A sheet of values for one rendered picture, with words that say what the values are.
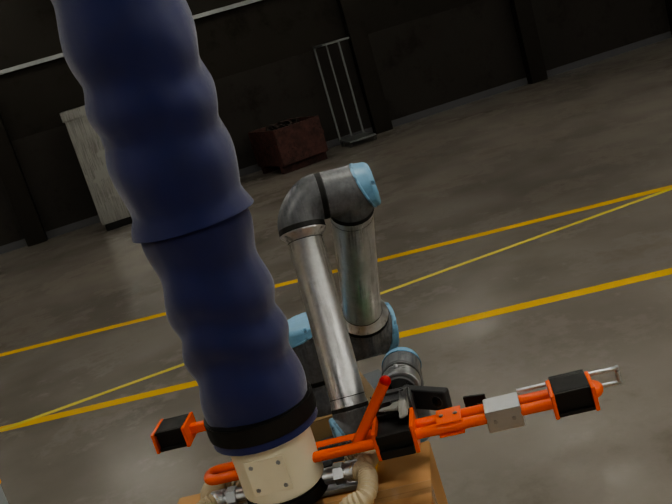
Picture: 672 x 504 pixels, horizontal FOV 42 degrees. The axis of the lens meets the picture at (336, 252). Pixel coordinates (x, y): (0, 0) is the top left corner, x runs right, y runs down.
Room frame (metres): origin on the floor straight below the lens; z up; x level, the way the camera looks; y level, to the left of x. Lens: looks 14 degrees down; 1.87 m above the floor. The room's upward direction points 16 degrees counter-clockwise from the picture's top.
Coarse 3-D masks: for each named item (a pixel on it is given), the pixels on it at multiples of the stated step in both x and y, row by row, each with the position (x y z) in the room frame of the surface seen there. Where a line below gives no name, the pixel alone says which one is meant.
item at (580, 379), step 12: (552, 384) 1.55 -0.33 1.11; (564, 384) 1.53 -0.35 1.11; (576, 384) 1.52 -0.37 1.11; (588, 384) 1.50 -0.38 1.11; (552, 396) 1.50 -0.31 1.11; (564, 396) 1.51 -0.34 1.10; (576, 396) 1.50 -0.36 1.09; (588, 396) 1.50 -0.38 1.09; (564, 408) 1.51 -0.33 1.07; (576, 408) 1.50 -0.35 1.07; (588, 408) 1.49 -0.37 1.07
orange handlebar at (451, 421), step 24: (600, 384) 1.52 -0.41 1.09; (456, 408) 1.59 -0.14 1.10; (480, 408) 1.58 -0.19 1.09; (528, 408) 1.52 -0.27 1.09; (552, 408) 1.51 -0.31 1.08; (192, 432) 1.92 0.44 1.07; (432, 432) 1.55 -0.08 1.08; (456, 432) 1.54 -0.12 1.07; (312, 456) 1.59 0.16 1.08; (336, 456) 1.58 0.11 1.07; (216, 480) 1.62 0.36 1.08
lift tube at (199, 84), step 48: (96, 0) 1.52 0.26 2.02; (144, 0) 1.54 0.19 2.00; (96, 48) 1.52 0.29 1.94; (144, 48) 1.52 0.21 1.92; (192, 48) 1.58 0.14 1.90; (96, 96) 1.55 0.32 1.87; (144, 96) 1.52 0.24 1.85; (192, 96) 1.55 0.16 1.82; (144, 144) 1.53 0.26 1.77; (192, 144) 1.54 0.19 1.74; (144, 192) 1.53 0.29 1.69; (192, 192) 1.52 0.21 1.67; (240, 192) 1.60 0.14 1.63; (144, 240) 1.55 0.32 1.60
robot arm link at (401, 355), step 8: (392, 352) 1.91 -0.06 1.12; (400, 352) 1.90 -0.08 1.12; (408, 352) 1.91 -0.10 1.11; (384, 360) 1.92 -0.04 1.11; (392, 360) 1.87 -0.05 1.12; (400, 360) 1.85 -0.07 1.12; (408, 360) 1.86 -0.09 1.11; (416, 360) 1.89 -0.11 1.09; (384, 368) 1.86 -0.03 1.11; (416, 368) 1.84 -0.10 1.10
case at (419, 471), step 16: (384, 464) 1.73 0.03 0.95; (400, 464) 1.71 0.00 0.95; (416, 464) 1.69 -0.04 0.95; (432, 464) 1.70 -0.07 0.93; (384, 480) 1.66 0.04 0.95; (400, 480) 1.64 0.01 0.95; (416, 480) 1.62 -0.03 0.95; (432, 480) 1.62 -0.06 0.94; (192, 496) 1.85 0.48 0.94; (336, 496) 1.66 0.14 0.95; (384, 496) 1.60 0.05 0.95; (400, 496) 1.58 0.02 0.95; (416, 496) 1.56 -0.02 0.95; (432, 496) 1.55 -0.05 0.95
